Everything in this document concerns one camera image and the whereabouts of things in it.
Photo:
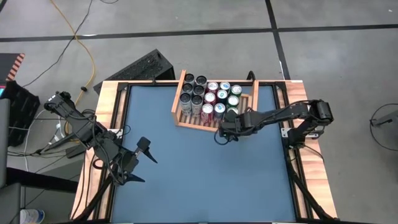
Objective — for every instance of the black power adapter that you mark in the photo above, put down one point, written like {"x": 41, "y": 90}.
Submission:
{"x": 75, "y": 151}

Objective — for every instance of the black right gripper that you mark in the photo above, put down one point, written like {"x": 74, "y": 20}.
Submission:
{"x": 234, "y": 124}

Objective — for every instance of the white blue object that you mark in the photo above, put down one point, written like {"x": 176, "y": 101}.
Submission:
{"x": 31, "y": 216}

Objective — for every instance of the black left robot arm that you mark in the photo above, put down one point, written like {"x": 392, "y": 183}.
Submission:
{"x": 81, "y": 127}

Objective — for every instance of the black fabric case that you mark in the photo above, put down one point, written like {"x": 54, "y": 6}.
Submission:
{"x": 21, "y": 112}

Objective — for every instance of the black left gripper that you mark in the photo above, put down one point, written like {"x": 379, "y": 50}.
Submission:
{"x": 127, "y": 163}

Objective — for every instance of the white Celsius Arctic Vibe can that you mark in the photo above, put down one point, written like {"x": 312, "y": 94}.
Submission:
{"x": 189, "y": 77}
{"x": 187, "y": 88}
{"x": 185, "y": 99}

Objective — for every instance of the black perforated metal case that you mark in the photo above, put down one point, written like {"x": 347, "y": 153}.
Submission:
{"x": 140, "y": 70}

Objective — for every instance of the black metal table frame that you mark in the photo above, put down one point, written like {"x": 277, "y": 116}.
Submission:
{"x": 140, "y": 84}

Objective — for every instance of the wooden slatted shelf rack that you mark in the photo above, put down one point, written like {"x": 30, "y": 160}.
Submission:
{"x": 186, "y": 121}

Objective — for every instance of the white Celsius Tropical Vibe can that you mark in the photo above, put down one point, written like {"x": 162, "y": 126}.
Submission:
{"x": 201, "y": 80}
{"x": 196, "y": 101}
{"x": 199, "y": 90}

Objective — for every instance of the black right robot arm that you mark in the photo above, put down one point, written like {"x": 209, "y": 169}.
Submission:
{"x": 280, "y": 113}

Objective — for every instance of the black mat orange striped edge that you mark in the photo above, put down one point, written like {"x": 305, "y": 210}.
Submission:
{"x": 7, "y": 65}

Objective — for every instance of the red Coca-Cola can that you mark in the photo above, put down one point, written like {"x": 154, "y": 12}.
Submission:
{"x": 210, "y": 97}
{"x": 213, "y": 86}
{"x": 207, "y": 109}

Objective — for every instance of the black triangular clamp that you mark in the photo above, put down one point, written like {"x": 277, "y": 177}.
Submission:
{"x": 251, "y": 75}

